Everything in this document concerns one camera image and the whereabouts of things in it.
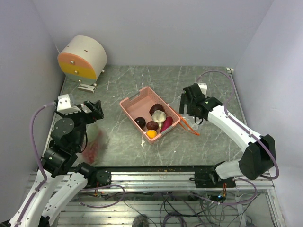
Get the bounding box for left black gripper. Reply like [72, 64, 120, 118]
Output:
[55, 99, 103, 149]

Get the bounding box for white garlic bulb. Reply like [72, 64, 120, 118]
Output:
[151, 110, 166, 128]

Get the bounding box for red grape bunch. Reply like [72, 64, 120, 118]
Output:
[82, 132, 104, 165]

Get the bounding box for pink plastic basket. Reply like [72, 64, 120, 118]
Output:
[120, 87, 180, 144]

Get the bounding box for clear bag orange zipper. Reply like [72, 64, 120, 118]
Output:
[80, 123, 109, 166]

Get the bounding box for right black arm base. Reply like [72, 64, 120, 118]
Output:
[189, 162, 236, 188]

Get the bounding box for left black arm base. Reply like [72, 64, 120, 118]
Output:
[75, 162, 111, 189]

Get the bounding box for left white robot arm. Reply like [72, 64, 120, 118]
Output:
[0, 98, 104, 227]

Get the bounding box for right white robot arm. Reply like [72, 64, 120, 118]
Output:
[179, 83, 276, 187]

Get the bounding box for magenta dragon fruit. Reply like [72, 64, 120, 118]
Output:
[160, 116, 173, 133]

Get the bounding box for small dark red plum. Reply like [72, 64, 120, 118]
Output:
[146, 121, 159, 131]

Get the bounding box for orange fruit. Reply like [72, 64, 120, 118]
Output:
[146, 130, 157, 139]

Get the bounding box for white corner clip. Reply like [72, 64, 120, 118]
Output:
[226, 67, 234, 73]

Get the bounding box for cream cylindrical drawer box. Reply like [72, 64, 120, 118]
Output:
[57, 35, 107, 85]

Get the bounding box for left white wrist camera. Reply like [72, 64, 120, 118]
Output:
[56, 94, 80, 114]

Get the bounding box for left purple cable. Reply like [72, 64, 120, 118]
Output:
[14, 103, 57, 227]

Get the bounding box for purple cable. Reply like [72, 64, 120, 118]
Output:
[196, 70, 280, 180]
[14, 103, 57, 227]

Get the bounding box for small white metal bracket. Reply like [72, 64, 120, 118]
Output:
[78, 83, 96, 93]

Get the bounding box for aluminium mounting rail frame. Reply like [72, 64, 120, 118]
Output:
[53, 166, 286, 227]

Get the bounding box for tangled black floor cables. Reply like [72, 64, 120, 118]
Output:
[78, 184, 261, 227]

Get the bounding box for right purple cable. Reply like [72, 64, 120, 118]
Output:
[196, 70, 280, 180]

